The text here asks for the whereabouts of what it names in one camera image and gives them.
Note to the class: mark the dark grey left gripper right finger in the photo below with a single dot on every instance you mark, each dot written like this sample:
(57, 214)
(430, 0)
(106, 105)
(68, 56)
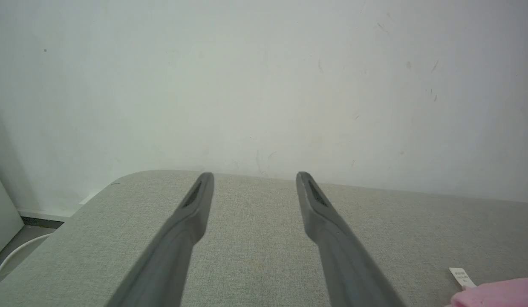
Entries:
(344, 264)

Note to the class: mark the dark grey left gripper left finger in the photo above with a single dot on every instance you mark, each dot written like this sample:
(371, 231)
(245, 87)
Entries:
(170, 260)

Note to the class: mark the pink cloth garment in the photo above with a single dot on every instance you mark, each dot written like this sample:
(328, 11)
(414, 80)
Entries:
(502, 294)

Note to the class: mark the dark baseboard strip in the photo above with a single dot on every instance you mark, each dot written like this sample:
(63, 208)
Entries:
(42, 222)

